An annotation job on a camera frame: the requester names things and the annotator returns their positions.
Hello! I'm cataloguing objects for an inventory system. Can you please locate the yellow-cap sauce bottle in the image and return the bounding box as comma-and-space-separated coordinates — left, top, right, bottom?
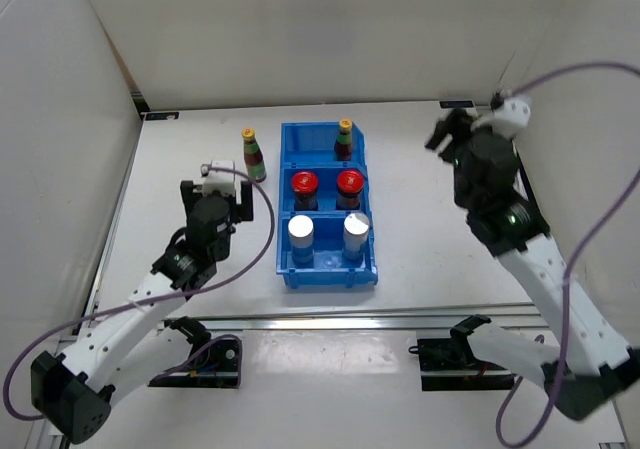
241, 128, 267, 183
334, 118, 353, 161

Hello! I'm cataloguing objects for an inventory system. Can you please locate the red-lid chili jar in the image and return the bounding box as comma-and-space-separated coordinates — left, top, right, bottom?
336, 169, 365, 210
291, 171, 319, 211

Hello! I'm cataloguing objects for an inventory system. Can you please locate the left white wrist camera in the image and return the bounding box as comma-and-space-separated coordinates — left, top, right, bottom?
200, 160, 236, 197

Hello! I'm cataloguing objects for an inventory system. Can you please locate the blue three-compartment plastic bin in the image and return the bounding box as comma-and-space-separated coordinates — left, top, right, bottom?
276, 122, 378, 289

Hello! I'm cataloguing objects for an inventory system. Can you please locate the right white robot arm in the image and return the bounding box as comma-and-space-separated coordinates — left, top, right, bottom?
425, 108, 639, 421

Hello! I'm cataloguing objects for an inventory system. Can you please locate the right black corner label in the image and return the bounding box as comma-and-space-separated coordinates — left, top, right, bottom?
439, 100, 475, 109

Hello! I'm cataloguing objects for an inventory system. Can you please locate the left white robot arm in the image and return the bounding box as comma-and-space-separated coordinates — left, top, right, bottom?
30, 179, 255, 445

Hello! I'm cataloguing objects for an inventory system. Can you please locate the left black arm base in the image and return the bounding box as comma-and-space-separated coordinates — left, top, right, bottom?
148, 334, 243, 389

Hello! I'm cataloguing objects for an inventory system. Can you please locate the aluminium front rail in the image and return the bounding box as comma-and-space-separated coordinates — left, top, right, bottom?
196, 303, 550, 337

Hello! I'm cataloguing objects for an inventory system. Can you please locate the silver-cap white shaker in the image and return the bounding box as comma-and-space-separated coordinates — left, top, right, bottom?
343, 212, 370, 261
288, 215, 314, 264

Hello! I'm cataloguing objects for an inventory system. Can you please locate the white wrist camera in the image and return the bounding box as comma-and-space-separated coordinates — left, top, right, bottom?
474, 95, 531, 140
200, 160, 236, 197

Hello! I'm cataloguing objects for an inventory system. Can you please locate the left black corner label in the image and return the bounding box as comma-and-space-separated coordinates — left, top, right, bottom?
144, 111, 180, 121

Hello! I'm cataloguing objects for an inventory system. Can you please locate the aluminium rail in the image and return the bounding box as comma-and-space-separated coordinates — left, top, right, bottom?
196, 303, 550, 337
474, 104, 569, 280

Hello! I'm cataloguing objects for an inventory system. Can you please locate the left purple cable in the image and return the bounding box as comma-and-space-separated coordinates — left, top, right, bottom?
3, 166, 277, 421

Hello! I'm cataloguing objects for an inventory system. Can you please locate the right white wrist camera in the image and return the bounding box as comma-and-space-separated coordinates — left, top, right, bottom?
474, 95, 531, 140

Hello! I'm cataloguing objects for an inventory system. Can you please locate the aluminium right rail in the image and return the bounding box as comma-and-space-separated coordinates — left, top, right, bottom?
474, 104, 569, 280

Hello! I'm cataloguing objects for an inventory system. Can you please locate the black corner label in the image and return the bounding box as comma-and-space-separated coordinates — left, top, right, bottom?
439, 100, 475, 109
144, 111, 180, 121

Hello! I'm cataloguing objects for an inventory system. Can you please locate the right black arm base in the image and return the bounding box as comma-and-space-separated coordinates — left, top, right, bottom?
408, 338, 515, 392

